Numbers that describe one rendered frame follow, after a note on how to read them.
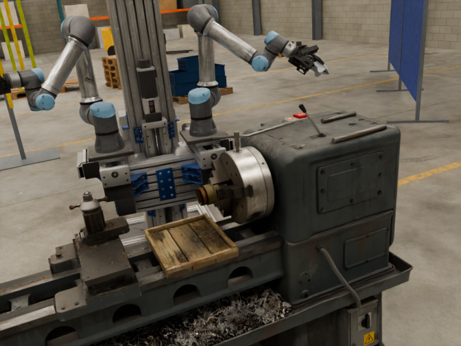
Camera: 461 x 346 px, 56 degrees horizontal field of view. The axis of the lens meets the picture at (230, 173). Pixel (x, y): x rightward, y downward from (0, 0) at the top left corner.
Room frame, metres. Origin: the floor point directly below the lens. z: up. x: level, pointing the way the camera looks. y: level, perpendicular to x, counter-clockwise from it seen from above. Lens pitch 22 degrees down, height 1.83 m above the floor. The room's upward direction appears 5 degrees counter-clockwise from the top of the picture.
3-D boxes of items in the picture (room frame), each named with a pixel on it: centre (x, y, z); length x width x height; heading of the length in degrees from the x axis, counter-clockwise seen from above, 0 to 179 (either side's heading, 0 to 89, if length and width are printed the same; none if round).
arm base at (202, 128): (2.28, 0.13, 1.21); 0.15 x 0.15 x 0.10
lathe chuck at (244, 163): (1.71, -0.04, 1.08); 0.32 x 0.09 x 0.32; 22
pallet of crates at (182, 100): (8.92, 0.52, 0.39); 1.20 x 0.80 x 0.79; 121
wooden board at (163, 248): (1.61, 0.20, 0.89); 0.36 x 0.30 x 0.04; 22
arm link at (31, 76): (2.11, 0.90, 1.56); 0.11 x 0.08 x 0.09; 126
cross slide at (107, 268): (1.50, 0.54, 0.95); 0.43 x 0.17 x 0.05; 22
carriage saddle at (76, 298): (1.46, 0.58, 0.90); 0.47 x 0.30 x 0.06; 22
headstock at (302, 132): (1.88, -0.41, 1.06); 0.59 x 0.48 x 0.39; 112
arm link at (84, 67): (2.26, 0.69, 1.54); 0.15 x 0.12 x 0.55; 36
